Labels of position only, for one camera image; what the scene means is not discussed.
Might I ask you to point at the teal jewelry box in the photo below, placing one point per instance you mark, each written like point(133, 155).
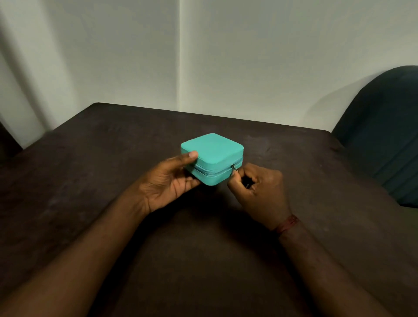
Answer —
point(215, 150)

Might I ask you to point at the person's right hand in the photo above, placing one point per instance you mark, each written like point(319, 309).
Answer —
point(264, 196)

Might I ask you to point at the person's left hand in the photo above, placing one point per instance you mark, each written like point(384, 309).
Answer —
point(166, 186)

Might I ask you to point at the red thread wristband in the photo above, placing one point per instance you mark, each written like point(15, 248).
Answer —
point(287, 224)

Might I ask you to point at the dark brown curtain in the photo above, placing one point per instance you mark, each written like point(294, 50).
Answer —
point(9, 145)

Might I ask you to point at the person's left forearm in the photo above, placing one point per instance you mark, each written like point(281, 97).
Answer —
point(72, 261)

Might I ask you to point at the person's right forearm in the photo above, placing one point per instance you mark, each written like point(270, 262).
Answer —
point(330, 277)

